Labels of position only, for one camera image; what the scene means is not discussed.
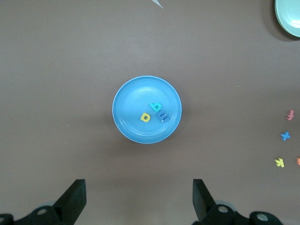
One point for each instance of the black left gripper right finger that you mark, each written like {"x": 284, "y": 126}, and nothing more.
{"x": 205, "y": 207}

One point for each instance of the dark blue foam letter m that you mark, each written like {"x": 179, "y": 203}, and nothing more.
{"x": 162, "y": 116}

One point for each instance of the brown table cover sheet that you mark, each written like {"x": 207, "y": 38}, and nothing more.
{"x": 70, "y": 70}

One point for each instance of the coral foam letter f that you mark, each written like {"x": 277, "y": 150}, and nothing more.
{"x": 290, "y": 115}

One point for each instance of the yellow rounded foam letter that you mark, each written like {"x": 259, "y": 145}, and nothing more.
{"x": 142, "y": 117}

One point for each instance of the blue round plate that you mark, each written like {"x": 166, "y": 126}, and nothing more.
{"x": 131, "y": 98}

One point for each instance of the yellow foam letter k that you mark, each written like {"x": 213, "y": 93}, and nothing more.
{"x": 279, "y": 162}

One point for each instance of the pale green round plate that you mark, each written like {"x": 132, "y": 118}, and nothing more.
{"x": 288, "y": 14}

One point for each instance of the white paper scrap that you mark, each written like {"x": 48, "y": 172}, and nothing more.
{"x": 158, "y": 3}

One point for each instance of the teal foam letter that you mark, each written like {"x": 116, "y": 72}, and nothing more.
{"x": 154, "y": 107}

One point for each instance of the orange foam letter v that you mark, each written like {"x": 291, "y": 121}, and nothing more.
{"x": 298, "y": 161}

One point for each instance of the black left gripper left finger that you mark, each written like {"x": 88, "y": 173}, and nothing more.
{"x": 70, "y": 204}

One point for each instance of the blue foam letter x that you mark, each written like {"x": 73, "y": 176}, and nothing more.
{"x": 285, "y": 136}

